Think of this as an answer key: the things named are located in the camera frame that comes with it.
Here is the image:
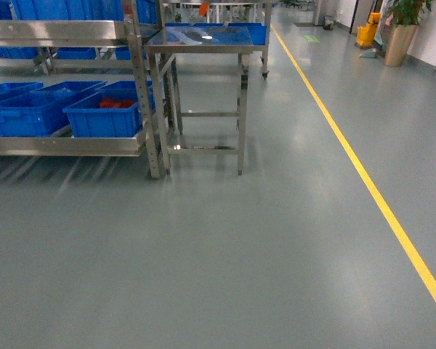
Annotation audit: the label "blue bin with red parts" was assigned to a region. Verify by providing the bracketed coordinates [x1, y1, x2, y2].
[63, 81, 142, 138]

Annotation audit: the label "red parts in bag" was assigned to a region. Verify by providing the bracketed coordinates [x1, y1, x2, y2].
[99, 97, 135, 109]

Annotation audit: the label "stainless steel shelf rack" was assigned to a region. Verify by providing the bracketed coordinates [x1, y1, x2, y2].
[0, 1, 161, 178]

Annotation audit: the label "stainless steel side table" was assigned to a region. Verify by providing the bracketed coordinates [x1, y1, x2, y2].
[145, 25, 255, 175]

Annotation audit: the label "blue empty middle bin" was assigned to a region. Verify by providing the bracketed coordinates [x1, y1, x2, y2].
[0, 81, 107, 137]

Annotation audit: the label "yellow mop bucket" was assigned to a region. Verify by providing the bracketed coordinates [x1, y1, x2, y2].
[355, 12, 381, 48]

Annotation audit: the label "blue left bin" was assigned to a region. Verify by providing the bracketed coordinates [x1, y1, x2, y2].
[0, 81, 44, 128]

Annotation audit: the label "potted plant gold planter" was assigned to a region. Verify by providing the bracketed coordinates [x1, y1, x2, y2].
[384, 0, 433, 68]

